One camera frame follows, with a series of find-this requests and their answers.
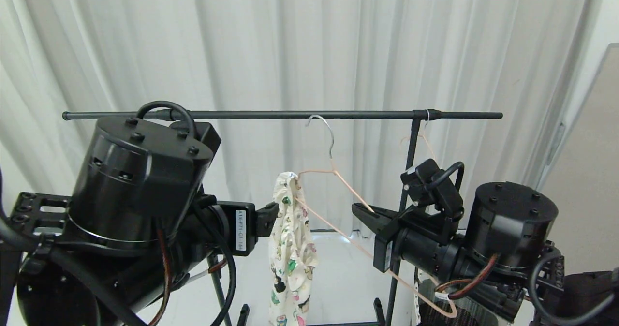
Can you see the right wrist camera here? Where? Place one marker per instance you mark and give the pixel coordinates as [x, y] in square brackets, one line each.
[430, 190]

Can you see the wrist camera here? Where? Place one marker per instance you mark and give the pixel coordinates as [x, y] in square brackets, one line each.
[205, 137]
[430, 190]

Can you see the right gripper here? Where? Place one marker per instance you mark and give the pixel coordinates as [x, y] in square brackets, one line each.
[420, 248]

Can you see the pink clothes hanger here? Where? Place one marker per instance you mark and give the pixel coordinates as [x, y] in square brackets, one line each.
[353, 191]
[429, 147]

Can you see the black clothes rack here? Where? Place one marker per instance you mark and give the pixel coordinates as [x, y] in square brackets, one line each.
[290, 115]

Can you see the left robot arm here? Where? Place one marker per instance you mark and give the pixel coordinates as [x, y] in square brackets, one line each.
[130, 185]

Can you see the white laundry basket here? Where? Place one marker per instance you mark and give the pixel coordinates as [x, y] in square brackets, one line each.
[464, 316]

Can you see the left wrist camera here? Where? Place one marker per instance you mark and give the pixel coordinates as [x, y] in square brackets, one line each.
[205, 137]

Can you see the white curtain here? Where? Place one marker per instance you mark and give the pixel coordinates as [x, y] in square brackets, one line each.
[290, 50]

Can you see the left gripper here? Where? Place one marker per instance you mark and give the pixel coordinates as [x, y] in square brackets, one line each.
[244, 229]

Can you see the cream printed garment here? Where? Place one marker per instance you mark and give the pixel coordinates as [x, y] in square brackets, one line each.
[290, 248]

